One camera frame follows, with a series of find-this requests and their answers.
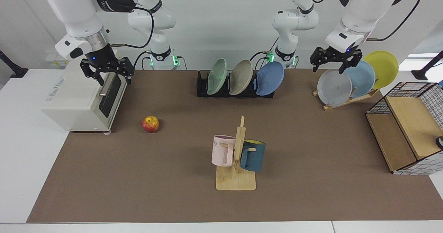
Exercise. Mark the wooden cup stand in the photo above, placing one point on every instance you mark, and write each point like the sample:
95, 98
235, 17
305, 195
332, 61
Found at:
236, 181

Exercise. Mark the dark teal mug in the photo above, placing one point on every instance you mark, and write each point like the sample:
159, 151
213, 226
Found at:
255, 157

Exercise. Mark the pink mug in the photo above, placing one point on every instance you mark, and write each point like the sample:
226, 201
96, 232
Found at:
219, 151

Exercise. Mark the grey plate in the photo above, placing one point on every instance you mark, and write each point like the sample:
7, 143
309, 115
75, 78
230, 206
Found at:
334, 87

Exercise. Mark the pale green plate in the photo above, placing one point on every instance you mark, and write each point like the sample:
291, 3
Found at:
217, 76

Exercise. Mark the beige plate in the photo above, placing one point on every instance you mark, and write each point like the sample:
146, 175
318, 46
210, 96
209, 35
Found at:
241, 77

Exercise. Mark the white socket box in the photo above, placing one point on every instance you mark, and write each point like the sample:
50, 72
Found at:
53, 61

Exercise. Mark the black dish rack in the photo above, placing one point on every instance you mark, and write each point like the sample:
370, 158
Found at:
202, 87

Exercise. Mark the red yellow apple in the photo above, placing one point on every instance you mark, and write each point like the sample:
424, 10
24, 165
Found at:
150, 124

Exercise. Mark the wooden plate rack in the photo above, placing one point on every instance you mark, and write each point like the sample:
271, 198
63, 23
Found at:
346, 101

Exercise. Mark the brown table cloth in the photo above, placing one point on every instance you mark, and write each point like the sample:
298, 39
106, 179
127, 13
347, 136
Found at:
173, 177

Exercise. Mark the light blue plate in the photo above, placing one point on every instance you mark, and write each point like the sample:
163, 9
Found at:
361, 79

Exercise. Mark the small dark round object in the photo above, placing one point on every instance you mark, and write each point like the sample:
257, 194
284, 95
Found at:
440, 143

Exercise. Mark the yellow plate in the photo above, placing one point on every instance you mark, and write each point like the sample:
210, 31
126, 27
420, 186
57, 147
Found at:
382, 66

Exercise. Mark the pale toaster oven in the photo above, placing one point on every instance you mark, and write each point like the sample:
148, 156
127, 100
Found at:
74, 101

